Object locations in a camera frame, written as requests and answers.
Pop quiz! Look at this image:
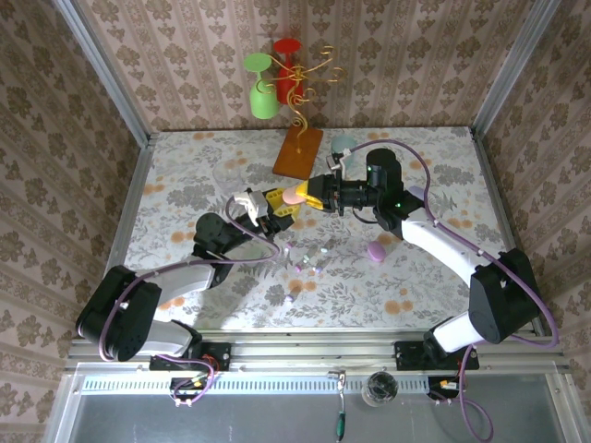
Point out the peach pink earbud case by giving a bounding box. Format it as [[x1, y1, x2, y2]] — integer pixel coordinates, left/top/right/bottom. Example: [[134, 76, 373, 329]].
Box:
[[282, 186, 307, 208]]

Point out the red wine glass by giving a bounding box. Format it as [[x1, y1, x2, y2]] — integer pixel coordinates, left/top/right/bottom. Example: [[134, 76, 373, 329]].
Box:
[[271, 38, 306, 105]]

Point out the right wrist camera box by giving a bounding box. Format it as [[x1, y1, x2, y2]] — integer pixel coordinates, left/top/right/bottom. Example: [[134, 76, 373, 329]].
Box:
[[325, 150, 355, 175]]

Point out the grey metal shelf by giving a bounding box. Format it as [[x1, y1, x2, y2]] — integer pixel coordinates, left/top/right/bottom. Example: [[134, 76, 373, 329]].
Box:
[[43, 362, 585, 443]]

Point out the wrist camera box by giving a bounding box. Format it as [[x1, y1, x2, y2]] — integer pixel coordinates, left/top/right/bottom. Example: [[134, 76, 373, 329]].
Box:
[[233, 188, 268, 228], [325, 150, 355, 175]]

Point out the slotted grey cable duct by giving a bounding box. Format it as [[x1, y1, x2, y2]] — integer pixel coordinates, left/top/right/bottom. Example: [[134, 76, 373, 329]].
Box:
[[80, 376, 463, 393]]

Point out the aluminium side rail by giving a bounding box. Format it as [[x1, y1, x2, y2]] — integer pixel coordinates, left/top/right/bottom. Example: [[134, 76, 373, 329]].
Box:
[[470, 127, 549, 336], [103, 133, 156, 273]]

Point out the floral patterned table cover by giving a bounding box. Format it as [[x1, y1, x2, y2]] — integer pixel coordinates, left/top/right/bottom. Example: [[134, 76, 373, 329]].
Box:
[[123, 126, 532, 331]]

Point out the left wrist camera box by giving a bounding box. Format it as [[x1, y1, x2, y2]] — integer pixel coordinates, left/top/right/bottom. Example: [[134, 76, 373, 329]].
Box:
[[233, 188, 268, 228]]

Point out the teal plastic cup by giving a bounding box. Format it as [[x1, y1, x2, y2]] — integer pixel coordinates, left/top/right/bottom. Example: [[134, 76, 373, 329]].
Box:
[[331, 135, 357, 170]]

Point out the gold cup tree stand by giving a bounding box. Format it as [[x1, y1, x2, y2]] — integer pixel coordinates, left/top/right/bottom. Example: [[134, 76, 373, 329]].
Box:
[[265, 43, 347, 181]]

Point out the aluminium frame post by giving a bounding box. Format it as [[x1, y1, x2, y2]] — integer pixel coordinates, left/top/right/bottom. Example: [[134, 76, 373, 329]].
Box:
[[470, 0, 572, 139], [53, 0, 153, 147]]

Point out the wide aluminium base rail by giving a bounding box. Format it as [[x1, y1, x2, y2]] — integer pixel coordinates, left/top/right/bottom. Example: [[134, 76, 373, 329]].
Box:
[[64, 329, 573, 374]]

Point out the green wine glass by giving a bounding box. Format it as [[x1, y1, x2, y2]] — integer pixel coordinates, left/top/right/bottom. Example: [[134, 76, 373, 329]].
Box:
[[243, 52, 281, 120]]

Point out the green handled screwdriver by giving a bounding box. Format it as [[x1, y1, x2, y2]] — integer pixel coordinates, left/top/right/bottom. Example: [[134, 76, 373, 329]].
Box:
[[326, 368, 348, 442]]

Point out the clear glass jar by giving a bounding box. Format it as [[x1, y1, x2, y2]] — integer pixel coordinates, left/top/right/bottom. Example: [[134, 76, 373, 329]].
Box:
[[363, 371, 401, 408]]

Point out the clear glass cup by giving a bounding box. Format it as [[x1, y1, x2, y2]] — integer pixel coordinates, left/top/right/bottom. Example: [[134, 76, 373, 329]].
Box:
[[211, 160, 244, 198]]

